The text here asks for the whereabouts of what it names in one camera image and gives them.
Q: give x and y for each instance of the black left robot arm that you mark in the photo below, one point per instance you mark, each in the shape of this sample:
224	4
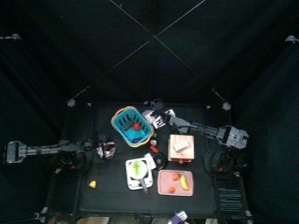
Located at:
43	149

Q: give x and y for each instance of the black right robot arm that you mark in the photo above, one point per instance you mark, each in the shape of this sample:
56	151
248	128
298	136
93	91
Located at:
213	132

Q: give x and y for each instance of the red toy tomato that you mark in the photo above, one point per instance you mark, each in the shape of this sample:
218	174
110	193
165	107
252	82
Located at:
137	126

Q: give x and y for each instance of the teal toy shopping basket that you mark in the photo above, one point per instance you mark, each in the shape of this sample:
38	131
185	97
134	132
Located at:
133	126

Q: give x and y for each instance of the green toy vegetable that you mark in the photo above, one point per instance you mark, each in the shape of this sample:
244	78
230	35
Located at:
137	168

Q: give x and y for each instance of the white plate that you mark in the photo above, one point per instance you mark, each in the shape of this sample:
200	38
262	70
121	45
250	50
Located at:
138	169

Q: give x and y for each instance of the yellow toy cheese wedge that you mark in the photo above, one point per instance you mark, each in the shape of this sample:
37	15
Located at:
93	184

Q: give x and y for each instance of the black toy pan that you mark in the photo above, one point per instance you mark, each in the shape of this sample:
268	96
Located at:
161	159

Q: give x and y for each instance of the orange toy fruit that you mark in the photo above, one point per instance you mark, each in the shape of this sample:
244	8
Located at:
176	176
172	190

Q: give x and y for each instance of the pink tray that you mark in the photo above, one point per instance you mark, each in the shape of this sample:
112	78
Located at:
176	182

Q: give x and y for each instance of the yellow toy banana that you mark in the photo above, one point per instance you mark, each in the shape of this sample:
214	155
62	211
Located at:
185	182

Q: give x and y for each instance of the purple white box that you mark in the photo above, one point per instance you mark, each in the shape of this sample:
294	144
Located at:
178	218

